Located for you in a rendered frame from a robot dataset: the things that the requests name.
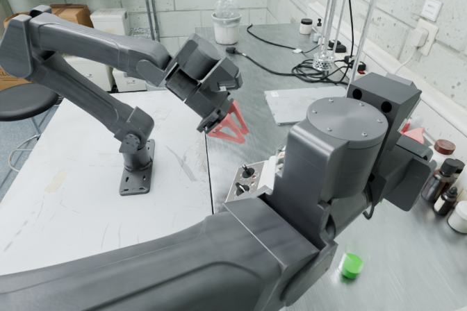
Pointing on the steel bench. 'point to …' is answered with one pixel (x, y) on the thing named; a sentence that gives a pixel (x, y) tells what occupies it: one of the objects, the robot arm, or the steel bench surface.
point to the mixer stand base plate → (297, 102)
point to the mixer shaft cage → (323, 58)
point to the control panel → (247, 180)
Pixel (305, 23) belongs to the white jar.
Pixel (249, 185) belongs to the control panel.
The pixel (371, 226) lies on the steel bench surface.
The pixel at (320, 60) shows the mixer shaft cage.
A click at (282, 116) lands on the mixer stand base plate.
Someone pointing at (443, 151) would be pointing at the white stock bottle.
